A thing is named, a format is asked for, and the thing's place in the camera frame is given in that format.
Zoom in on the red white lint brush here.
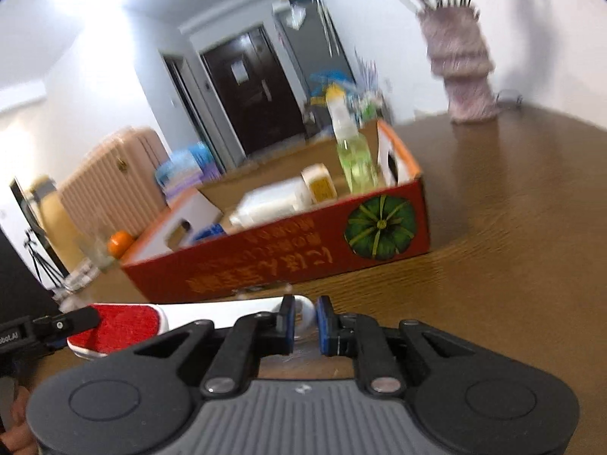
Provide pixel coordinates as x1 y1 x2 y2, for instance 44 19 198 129
66 294 316 359

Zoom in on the dark brown door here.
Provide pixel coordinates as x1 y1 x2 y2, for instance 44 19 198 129
198 25 307 158

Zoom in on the clear drinking glass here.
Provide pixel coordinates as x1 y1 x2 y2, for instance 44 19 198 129
77 234 118 274

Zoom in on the green bottle yellow cap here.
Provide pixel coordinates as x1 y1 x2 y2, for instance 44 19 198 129
324 84 381 195

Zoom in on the grey refrigerator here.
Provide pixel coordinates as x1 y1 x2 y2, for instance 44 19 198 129
272 0 357 106

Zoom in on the purple tissue pack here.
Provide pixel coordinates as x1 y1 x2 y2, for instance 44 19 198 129
164 168 225 201

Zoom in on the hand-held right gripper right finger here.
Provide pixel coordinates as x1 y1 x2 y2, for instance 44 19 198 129
317 295 489 395

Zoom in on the white plastic bottle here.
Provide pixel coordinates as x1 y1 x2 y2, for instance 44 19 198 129
229 177 315 229

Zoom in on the red orange cardboard box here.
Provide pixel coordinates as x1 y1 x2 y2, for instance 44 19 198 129
118 118 432 305

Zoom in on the blue packet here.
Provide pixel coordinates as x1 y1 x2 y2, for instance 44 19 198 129
192 223 228 247

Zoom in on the black tripod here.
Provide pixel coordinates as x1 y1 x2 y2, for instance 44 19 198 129
23 229 68 291

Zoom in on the yellow thermos jug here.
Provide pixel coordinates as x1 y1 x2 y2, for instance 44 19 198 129
27 175 82 272

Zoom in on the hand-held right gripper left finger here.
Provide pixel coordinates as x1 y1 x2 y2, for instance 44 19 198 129
133 295 296 397

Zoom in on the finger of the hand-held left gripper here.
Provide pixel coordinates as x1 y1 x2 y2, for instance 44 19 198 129
31 306 102 343

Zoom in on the pink ribbed suitcase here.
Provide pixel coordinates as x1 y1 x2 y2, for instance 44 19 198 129
59 126 170 238

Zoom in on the pink ribbed vase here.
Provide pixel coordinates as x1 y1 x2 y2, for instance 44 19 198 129
416 4 500 125

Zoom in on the person's left hand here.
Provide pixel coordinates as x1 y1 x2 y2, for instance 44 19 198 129
0 384 39 455

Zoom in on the orange fruit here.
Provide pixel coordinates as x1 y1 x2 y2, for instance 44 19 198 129
107 230 135 258

